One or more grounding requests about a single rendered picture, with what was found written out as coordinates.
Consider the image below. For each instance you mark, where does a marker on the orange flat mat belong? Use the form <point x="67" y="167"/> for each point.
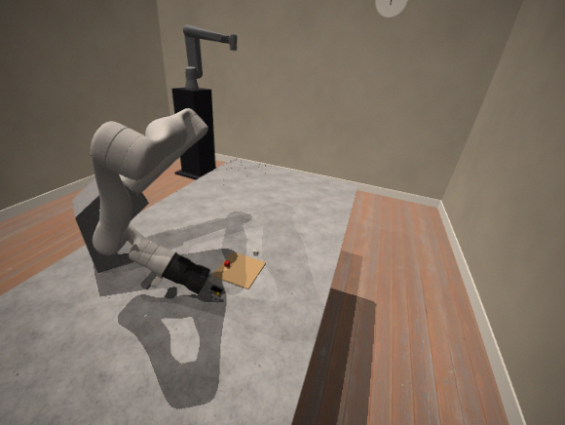
<point x="242" y="271"/>

